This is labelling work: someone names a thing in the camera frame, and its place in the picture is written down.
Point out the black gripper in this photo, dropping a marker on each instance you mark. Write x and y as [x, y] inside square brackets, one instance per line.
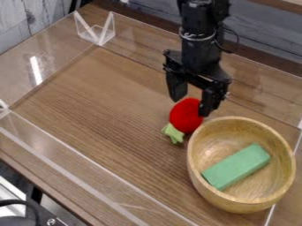
[195, 65]

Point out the red plush strawberry toy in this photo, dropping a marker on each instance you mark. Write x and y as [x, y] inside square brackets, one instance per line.
[183, 120]

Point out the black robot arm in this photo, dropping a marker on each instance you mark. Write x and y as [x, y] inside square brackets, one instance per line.
[203, 16]

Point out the clear acrylic rear panel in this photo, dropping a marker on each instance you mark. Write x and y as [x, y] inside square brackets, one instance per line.
[260, 87]

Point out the clear acrylic panel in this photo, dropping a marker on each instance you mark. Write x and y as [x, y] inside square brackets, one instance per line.
[260, 87]
[87, 188]

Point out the wooden bowl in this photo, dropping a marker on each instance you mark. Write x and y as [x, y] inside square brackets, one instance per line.
[219, 138]

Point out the green rectangular block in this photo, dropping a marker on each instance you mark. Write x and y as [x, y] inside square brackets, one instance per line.
[236, 167]

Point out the clear acrylic front panel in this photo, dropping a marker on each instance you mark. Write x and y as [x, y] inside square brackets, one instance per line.
[87, 188]

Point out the clear acrylic corner bracket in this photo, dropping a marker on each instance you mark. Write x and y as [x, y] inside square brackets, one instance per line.
[96, 34]

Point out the black metal table bracket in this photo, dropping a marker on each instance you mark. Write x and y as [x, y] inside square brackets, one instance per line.
[47, 219]

